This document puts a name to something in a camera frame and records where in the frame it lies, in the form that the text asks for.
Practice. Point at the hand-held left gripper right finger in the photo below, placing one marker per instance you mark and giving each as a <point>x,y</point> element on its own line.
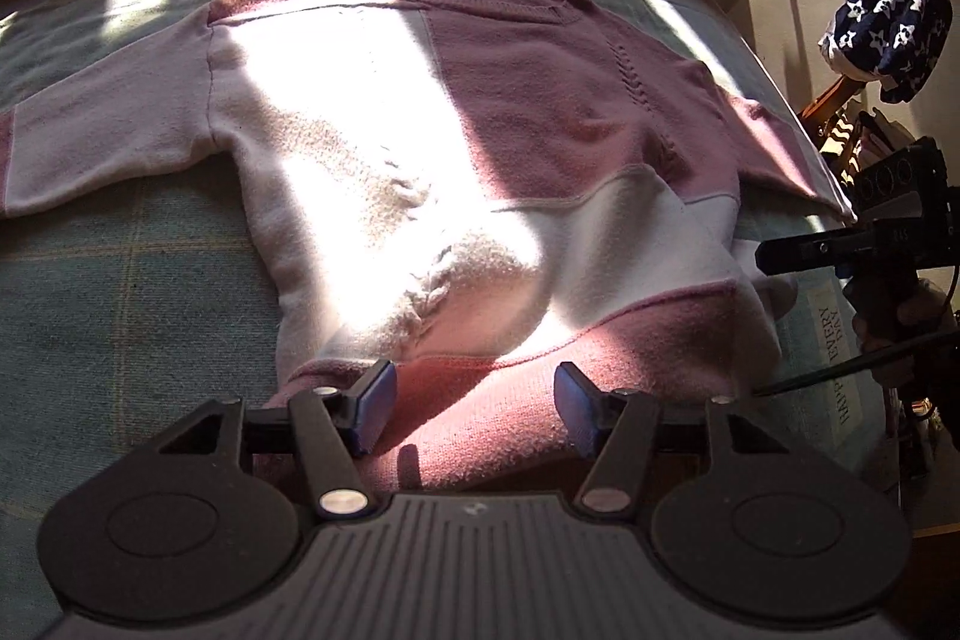
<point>574,411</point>

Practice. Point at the navy star print garment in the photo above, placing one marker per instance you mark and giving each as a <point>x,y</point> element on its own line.
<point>892,18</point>

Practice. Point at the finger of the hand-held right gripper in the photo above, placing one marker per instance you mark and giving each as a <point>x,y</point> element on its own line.
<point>817,251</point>

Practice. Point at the green plaid bed sheet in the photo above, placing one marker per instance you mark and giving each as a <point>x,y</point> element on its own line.
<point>135,280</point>

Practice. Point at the wooden chair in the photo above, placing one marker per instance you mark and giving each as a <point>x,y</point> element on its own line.
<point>825,108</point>

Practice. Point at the pink and white sweater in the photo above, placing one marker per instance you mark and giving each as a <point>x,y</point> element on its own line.
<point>525,108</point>

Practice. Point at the person's right hand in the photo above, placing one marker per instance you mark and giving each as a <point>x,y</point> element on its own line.
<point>930,317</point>

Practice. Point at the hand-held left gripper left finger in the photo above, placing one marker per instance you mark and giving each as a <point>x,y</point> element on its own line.
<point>375,407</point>

